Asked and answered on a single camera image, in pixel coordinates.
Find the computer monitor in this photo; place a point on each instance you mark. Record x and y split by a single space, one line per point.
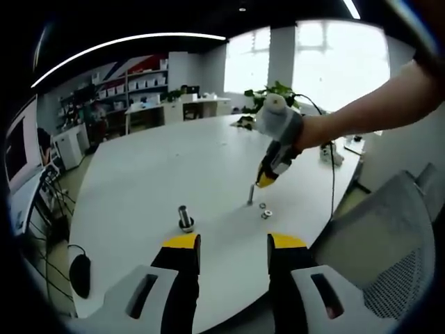
19 153

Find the large steel washer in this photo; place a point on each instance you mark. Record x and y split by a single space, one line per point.
187 228

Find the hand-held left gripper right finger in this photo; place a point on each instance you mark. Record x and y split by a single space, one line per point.
292 275

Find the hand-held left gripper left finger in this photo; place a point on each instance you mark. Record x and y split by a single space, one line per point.
177 278

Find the white background desk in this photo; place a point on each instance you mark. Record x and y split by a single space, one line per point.
180 108

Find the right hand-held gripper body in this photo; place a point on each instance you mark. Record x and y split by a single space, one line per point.
278 120

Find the potted green plant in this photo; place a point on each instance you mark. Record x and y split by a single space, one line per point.
278 89

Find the thin threaded steel stud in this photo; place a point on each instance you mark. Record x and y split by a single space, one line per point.
250 195

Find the white low cabinet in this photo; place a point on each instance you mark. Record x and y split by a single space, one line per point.
71 148

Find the grey mesh office chair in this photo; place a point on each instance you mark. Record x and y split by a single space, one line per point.
382 236

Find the black computer mouse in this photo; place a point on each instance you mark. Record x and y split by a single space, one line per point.
80 275

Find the white handheld controller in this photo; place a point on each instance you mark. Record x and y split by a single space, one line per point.
326 154

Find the curved ceiling light strip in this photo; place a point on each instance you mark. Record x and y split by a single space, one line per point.
121 47

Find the large threaded steel stud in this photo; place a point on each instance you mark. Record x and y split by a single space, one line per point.
185 214

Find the person's right hand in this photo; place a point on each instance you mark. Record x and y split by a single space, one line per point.
311 135

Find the storage shelf with white boxes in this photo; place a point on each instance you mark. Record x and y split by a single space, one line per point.
118 90

